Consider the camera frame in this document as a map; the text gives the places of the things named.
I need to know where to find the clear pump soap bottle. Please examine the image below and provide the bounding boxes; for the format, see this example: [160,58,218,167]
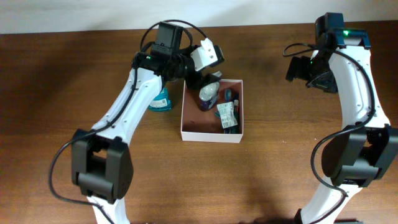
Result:
[199,71,222,111]

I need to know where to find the teal mouthwash bottle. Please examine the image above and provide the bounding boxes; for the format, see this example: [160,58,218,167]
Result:
[148,87,172,111]

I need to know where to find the green white packet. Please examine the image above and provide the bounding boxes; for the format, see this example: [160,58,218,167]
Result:
[216,101,238,129]

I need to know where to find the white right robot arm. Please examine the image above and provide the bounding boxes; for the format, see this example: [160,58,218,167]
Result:
[286,28,397,223]

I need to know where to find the white cardboard box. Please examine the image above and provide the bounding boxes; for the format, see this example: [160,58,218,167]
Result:
[180,79,244,144]

